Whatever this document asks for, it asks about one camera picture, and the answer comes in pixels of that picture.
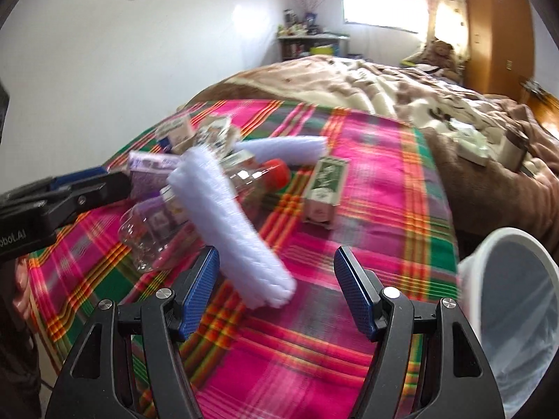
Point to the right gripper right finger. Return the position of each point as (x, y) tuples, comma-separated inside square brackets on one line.
[(455, 379)]

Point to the brown beige bed blanket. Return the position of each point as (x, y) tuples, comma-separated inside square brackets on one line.
[(481, 199)]

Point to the white round trash bin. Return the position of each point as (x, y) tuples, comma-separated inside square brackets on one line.
[(511, 314)]

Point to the wooden wardrobe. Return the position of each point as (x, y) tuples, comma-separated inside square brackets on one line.
[(501, 45)]

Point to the white foam sleeve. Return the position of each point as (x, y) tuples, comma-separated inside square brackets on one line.
[(299, 150), (227, 222)]

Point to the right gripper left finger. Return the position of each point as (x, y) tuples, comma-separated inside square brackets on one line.
[(97, 380)]

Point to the purple milk drink carton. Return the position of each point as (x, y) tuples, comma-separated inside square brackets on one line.
[(148, 172)]

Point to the patterned window curtain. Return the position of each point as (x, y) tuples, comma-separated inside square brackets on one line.
[(448, 22)]

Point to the clear bottle red cap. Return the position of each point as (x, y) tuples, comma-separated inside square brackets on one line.
[(160, 231)]

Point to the green white small carton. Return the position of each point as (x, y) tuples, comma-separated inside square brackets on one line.
[(322, 195)]

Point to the small cluttered shelf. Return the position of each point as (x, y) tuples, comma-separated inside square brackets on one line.
[(299, 38)]

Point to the patterned paper bag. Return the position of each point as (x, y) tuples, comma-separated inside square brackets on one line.
[(218, 134)]

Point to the brown teddy bear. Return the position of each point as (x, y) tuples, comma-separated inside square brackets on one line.
[(442, 56)]

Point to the wooden headboard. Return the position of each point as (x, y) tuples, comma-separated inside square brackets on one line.
[(543, 105)]

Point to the pink plaid tablecloth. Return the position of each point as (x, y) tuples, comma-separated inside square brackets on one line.
[(277, 339)]

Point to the brown white thermos mug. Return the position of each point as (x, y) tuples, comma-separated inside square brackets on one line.
[(513, 149)]

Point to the white tissue pack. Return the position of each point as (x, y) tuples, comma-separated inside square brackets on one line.
[(471, 144)]

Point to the white yogurt cup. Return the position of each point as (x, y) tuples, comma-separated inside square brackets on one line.
[(170, 134)]

